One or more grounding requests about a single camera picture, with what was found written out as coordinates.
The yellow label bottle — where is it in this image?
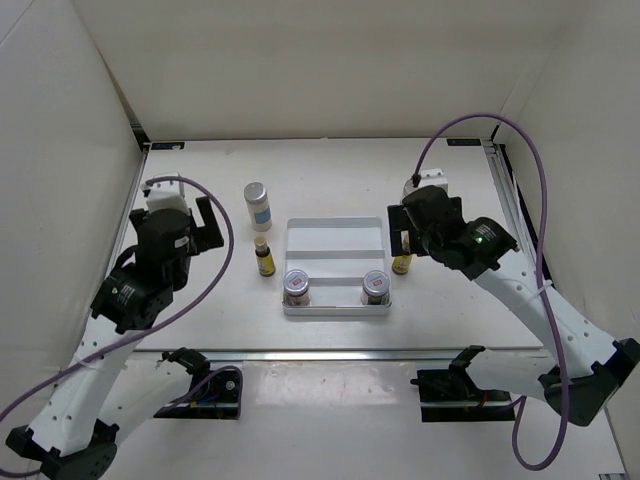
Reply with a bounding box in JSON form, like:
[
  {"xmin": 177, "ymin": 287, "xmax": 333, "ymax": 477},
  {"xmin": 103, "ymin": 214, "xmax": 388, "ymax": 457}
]
[
  {"xmin": 254, "ymin": 236, "xmax": 276, "ymax": 277},
  {"xmin": 391, "ymin": 235, "xmax": 413, "ymax": 275}
]

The short red-logo jar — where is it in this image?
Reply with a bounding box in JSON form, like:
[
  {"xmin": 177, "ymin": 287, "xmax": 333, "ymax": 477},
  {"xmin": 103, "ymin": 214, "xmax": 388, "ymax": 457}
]
[
  {"xmin": 283, "ymin": 269, "xmax": 311, "ymax": 307},
  {"xmin": 361, "ymin": 270, "xmax": 391, "ymax": 306}
]

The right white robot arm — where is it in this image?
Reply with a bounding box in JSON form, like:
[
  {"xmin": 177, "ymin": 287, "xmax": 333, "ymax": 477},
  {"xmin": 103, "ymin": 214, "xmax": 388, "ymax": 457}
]
[{"xmin": 387, "ymin": 186, "xmax": 639, "ymax": 427}]

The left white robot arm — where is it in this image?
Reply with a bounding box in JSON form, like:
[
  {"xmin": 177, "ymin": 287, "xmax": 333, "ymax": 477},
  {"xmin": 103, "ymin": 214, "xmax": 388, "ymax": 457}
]
[{"xmin": 1, "ymin": 195, "xmax": 234, "ymax": 479}]

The right tall white spice jar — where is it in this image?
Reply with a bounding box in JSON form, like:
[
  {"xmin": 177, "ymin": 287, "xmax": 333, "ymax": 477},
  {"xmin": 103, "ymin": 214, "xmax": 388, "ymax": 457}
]
[{"xmin": 400, "ymin": 179, "xmax": 416, "ymax": 200}]

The tall white spice jar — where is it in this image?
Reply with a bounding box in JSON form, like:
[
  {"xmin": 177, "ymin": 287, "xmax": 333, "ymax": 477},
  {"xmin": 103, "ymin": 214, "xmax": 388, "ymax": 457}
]
[
  {"xmin": 243, "ymin": 182, "xmax": 272, "ymax": 232},
  {"xmin": 400, "ymin": 179, "xmax": 416, "ymax": 200}
]

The left tall white spice jar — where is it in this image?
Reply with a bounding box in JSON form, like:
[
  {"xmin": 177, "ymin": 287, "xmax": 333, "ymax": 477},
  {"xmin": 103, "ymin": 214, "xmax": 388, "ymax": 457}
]
[{"xmin": 243, "ymin": 182, "xmax": 272, "ymax": 232}]

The white divided tray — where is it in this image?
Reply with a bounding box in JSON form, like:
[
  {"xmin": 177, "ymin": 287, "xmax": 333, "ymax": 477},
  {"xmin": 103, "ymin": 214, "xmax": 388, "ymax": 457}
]
[{"xmin": 283, "ymin": 216, "xmax": 391, "ymax": 318}]

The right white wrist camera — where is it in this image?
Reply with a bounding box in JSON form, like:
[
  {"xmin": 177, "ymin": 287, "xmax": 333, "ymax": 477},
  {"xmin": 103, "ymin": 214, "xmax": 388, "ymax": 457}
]
[{"xmin": 417, "ymin": 168, "xmax": 449, "ymax": 191}]

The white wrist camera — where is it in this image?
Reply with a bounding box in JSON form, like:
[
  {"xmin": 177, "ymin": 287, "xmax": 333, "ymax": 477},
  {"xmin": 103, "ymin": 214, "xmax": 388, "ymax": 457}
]
[
  {"xmin": 140, "ymin": 176, "xmax": 190, "ymax": 215},
  {"xmin": 417, "ymin": 168, "xmax": 449, "ymax": 191}
]

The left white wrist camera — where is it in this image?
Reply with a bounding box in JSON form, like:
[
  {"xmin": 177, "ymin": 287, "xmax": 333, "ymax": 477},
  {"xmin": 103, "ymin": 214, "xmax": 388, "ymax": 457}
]
[{"xmin": 140, "ymin": 176, "xmax": 190, "ymax": 215}]

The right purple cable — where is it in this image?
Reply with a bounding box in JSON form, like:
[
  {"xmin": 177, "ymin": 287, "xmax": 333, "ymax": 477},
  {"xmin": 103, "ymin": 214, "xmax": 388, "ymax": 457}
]
[{"xmin": 411, "ymin": 112, "xmax": 572, "ymax": 471}]

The purple cable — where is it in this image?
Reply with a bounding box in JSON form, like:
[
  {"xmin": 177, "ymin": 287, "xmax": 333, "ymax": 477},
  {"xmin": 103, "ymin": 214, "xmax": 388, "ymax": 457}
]
[
  {"xmin": 411, "ymin": 112, "xmax": 572, "ymax": 471},
  {"xmin": 0, "ymin": 175, "xmax": 244, "ymax": 475}
]

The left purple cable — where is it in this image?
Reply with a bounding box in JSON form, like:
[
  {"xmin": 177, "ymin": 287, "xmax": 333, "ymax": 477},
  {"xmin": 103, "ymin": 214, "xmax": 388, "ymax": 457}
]
[{"xmin": 0, "ymin": 175, "xmax": 244, "ymax": 475}]

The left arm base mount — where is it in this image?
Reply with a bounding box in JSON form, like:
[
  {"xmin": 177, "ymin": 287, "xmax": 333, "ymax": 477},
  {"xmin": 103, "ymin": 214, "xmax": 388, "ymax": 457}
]
[{"xmin": 154, "ymin": 365, "xmax": 244, "ymax": 421}]

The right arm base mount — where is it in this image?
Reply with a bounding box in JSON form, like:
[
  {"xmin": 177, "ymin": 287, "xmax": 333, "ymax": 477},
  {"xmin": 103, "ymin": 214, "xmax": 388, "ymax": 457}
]
[{"xmin": 410, "ymin": 345, "xmax": 515, "ymax": 423}]

